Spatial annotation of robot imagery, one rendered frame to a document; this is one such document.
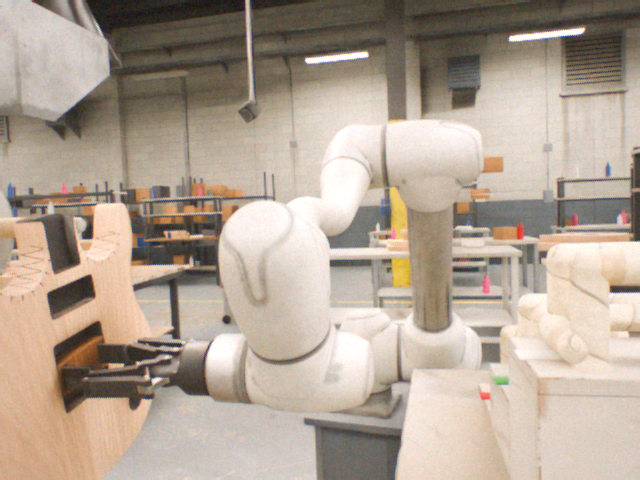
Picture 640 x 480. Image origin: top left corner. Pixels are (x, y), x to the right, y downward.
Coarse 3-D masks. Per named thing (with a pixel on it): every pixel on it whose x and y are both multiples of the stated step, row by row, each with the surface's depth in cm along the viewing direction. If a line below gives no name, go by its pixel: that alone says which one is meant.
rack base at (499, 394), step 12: (492, 372) 72; (504, 372) 71; (492, 384) 72; (492, 396) 73; (504, 396) 62; (492, 408) 73; (504, 408) 63; (492, 420) 73; (504, 420) 63; (504, 432) 63; (504, 444) 63; (504, 456) 64
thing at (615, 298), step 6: (528, 294) 70; (534, 294) 69; (540, 294) 69; (546, 294) 69; (612, 294) 67; (618, 294) 67; (624, 294) 67; (630, 294) 67; (636, 294) 67; (522, 300) 69; (528, 300) 69; (534, 300) 68; (540, 300) 68; (546, 300) 68; (612, 300) 67; (618, 300) 67; (624, 300) 66; (630, 300) 66; (636, 300) 66; (528, 306) 69; (534, 306) 68
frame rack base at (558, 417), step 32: (512, 352) 56; (512, 384) 57; (544, 384) 45; (576, 384) 44; (608, 384) 44; (512, 416) 57; (544, 416) 45; (576, 416) 44; (608, 416) 44; (512, 448) 58; (544, 448) 45; (576, 448) 44; (608, 448) 44
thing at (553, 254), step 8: (552, 248) 54; (560, 248) 53; (568, 248) 53; (576, 248) 52; (584, 248) 52; (592, 248) 52; (600, 248) 52; (608, 248) 52; (616, 248) 52; (624, 248) 51; (632, 248) 51; (552, 256) 53; (560, 256) 52; (568, 256) 52
